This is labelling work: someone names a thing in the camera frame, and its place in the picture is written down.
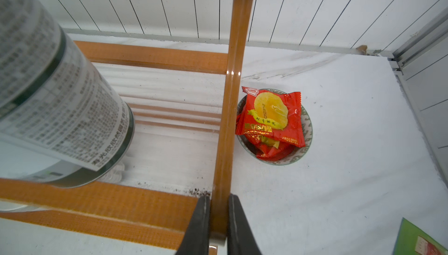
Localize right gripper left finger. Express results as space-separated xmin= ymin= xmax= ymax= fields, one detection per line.
xmin=175 ymin=195 xmax=211 ymax=255

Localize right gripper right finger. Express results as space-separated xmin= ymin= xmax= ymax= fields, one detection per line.
xmin=227 ymin=194 xmax=262 ymax=255

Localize wooden three-tier shelf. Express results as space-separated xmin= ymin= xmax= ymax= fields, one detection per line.
xmin=1 ymin=0 xmax=253 ymax=250

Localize watermelon seed tin can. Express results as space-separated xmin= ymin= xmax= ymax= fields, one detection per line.
xmin=1 ymin=0 xmax=135 ymax=188

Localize white lidded glass jar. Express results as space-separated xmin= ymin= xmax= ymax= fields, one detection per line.
xmin=0 ymin=201 xmax=40 ymax=213

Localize red snack packets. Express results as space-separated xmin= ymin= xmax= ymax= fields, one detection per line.
xmin=235 ymin=86 xmax=306 ymax=162

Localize green snack packet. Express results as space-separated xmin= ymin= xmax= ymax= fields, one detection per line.
xmin=392 ymin=218 xmax=448 ymax=255

